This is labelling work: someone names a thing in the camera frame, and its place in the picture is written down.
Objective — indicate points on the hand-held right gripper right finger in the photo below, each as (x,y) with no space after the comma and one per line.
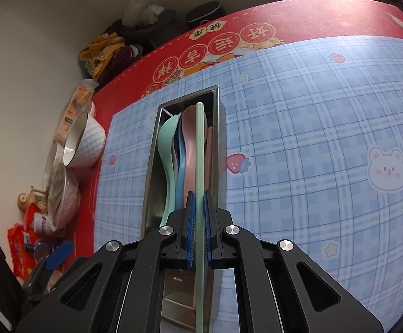
(207,232)

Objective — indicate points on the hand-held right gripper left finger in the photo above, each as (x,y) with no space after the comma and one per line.
(191,232)

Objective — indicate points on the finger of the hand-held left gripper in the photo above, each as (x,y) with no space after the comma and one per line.
(61,253)

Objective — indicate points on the blue spoon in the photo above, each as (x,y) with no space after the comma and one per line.
(180,187)

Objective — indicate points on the perforated metal utensil tray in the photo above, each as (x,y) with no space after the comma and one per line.
(177,301)

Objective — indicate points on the pink chopstick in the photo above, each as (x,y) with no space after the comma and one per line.
(209,152)

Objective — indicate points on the green chopstick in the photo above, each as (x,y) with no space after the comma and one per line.
(200,145)

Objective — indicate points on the green spoon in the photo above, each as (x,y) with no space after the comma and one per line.
(167,138)

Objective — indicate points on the pink spoon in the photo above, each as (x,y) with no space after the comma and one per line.
(189,128)

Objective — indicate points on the red noodle packet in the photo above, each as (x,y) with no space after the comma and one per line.
(18,249)

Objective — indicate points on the small white bottle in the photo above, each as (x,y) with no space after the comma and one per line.
(42,223)

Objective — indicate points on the wrapped glass bowl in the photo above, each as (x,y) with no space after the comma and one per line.
(54,173)
(66,204)

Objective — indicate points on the white textured soup bowl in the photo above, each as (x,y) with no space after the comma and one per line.
(90,138)

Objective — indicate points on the blue plaid table mat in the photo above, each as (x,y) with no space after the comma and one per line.
(291,111)

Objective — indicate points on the orange tissue pack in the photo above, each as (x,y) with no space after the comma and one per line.
(80,93)

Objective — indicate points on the pile of clothes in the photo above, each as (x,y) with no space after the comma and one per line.
(101,48)

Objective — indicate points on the dark grey chair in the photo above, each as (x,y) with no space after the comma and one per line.
(160,24)

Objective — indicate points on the white plastic bag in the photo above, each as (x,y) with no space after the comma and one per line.
(139,10)

